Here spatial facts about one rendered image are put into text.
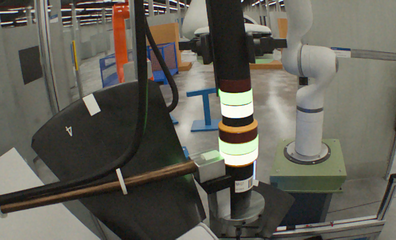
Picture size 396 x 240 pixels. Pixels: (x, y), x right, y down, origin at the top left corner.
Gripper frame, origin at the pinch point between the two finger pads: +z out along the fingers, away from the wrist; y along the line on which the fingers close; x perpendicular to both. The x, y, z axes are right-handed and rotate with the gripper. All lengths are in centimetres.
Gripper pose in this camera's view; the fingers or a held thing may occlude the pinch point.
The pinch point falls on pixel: (229, 46)
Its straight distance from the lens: 27.9
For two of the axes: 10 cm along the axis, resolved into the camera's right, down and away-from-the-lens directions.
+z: -2.0, 3.7, -9.1
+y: -9.7, 0.2, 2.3
